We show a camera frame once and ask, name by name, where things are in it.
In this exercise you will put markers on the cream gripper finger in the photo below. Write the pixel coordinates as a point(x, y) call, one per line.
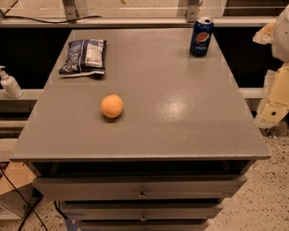
point(274, 106)
point(265, 34)

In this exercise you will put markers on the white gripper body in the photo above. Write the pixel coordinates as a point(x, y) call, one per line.
point(288, 38)

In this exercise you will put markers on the blue pepsi can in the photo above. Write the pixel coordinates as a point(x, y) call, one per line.
point(201, 36)

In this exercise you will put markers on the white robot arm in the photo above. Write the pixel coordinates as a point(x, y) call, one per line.
point(274, 106)

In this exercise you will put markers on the blue chip bag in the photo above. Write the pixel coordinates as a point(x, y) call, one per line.
point(85, 57)

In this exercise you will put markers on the grey drawer cabinet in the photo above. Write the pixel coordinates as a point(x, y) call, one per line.
point(182, 144)

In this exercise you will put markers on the orange fruit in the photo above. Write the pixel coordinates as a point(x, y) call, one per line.
point(111, 106)

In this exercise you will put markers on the white pump dispenser bottle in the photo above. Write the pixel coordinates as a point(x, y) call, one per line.
point(9, 84)

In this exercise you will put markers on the cardboard box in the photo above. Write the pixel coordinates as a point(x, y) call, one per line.
point(15, 191)

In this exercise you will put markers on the grey metal bracket right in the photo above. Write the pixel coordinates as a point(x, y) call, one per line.
point(188, 9)

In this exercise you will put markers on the grey metal bracket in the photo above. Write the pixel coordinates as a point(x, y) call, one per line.
point(75, 9)
point(188, 9)

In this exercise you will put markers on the grey metal bracket left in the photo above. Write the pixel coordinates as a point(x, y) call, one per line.
point(75, 9)

